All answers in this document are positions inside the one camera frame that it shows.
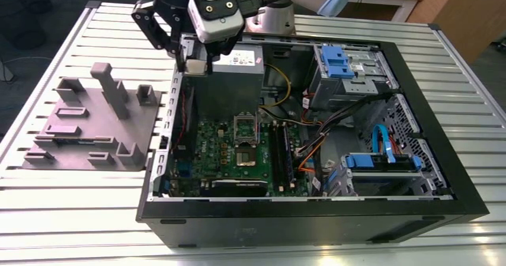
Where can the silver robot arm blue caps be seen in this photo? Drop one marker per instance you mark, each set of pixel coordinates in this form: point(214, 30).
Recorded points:
point(277, 20)

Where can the green motherboard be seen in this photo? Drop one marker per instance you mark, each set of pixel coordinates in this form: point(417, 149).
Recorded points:
point(214, 165)

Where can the blue VGA port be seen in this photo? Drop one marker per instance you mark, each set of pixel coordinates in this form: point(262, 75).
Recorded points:
point(166, 187)

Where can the black RAM slot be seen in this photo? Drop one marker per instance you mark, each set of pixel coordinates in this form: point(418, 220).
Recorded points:
point(274, 156)
point(281, 156)
point(287, 159)

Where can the hard disk in blue carrier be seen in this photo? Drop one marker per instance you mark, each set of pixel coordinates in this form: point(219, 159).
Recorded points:
point(362, 161)

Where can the black PC case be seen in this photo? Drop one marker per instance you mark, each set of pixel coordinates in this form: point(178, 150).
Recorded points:
point(277, 218)

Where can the grey metal drive cage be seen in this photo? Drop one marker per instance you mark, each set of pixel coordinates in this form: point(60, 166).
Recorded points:
point(356, 91)

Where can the blue drive carrier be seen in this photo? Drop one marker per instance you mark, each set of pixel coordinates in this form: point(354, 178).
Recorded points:
point(336, 58)

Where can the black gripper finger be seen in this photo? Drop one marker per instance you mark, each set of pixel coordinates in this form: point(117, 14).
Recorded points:
point(153, 23)
point(221, 48)

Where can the grey power supply unit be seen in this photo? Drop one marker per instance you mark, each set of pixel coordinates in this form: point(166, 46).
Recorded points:
point(225, 97)

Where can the black graphics card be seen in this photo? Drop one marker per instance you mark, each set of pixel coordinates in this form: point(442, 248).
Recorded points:
point(237, 187)

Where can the dark office chair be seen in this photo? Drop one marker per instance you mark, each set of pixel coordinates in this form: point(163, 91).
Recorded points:
point(27, 26)

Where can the grey parts rack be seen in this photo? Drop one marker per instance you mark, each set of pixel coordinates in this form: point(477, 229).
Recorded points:
point(99, 123)

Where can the metal disk bay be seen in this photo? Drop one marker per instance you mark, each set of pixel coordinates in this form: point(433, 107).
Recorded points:
point(380, 186)

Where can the silver camera with label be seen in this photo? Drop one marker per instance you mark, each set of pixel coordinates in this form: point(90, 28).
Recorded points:
point(215, 11)

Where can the silver square CPU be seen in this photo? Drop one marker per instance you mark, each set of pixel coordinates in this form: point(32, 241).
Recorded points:
point(197, 67)

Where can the brown wooden cabinet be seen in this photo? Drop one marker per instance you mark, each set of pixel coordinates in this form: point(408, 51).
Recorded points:
point(466, 11)

